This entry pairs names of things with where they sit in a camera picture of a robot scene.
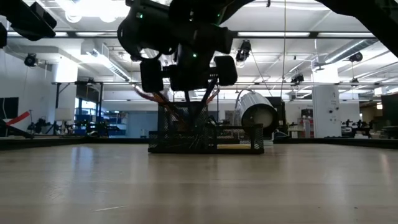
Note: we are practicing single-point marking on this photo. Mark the dark cabinet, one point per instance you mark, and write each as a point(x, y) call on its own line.
point(390, 115)

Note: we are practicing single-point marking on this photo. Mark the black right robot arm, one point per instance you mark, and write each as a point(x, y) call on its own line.
point(373, 18)

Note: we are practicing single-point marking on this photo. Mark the ceiling light panel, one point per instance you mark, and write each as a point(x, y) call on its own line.
point(345, 34)
point(273, 34)

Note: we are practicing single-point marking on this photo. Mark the orange pencil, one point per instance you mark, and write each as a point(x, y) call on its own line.
point(168, 107)
point(214, 96)

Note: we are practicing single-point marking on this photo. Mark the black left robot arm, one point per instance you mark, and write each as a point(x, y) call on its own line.
point(28, 18)

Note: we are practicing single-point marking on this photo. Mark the white cylindrical lamp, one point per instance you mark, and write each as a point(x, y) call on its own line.
point(258, 115)

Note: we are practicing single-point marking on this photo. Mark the yellow sticky note pad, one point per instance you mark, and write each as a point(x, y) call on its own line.
point(233, 146)

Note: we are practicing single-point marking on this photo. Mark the silver ventilation duct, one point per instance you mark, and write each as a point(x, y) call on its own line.
point(351, 49)

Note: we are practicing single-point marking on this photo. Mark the black gantry frame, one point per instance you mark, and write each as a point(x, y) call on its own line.
point(101, 109)

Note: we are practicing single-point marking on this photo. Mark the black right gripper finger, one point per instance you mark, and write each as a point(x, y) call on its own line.
point(207, 96)
point(188, 105)

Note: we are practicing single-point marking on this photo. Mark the red lever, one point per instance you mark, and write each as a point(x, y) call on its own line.
point(18, 118)

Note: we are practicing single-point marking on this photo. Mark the black box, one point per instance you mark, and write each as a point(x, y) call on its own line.
point(280, 115)

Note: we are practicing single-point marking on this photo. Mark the black mesh desk organizer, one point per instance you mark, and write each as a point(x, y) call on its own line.
point(186, 143)

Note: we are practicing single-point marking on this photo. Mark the white pillar with panels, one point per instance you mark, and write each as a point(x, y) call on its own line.
point(326, 109)

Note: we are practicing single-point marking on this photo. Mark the black wall screen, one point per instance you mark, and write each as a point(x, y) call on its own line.
point(8, 108)

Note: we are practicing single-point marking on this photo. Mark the plain white pillar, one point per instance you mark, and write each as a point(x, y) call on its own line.
point(65, 93)

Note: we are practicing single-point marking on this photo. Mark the black ceiling spotlight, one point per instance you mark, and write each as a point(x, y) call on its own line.
point(356, 57)
point(297, 78)
point(30, 59)
point(244, 51)

